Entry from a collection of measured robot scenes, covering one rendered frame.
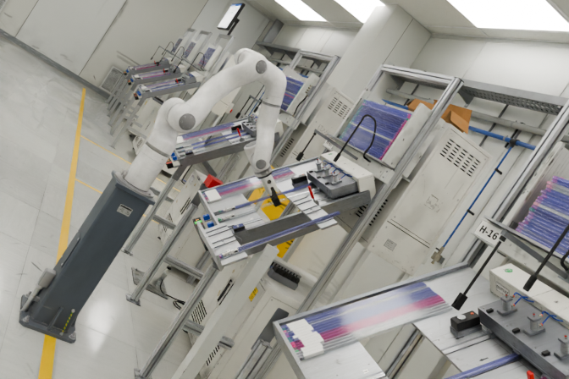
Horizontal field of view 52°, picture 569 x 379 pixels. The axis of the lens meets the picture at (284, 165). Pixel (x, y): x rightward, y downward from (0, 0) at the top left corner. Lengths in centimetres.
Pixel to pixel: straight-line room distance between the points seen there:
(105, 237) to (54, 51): 880
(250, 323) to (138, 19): 890
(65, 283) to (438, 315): 153
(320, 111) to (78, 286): 219
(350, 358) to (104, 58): 985
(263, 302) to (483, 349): 128
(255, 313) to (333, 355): 107
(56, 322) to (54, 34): 882
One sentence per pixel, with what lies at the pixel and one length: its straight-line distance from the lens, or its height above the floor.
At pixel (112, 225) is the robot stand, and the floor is 53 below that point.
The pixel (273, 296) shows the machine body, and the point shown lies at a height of 59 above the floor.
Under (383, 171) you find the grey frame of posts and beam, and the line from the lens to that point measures 274.
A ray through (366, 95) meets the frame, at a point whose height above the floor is 168.
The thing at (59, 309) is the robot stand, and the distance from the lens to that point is 268.
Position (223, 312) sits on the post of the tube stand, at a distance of 240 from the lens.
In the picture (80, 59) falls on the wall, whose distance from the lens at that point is 1118.
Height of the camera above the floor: 124
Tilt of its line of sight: 2 degrees down
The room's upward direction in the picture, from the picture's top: 33 degrees clockwise
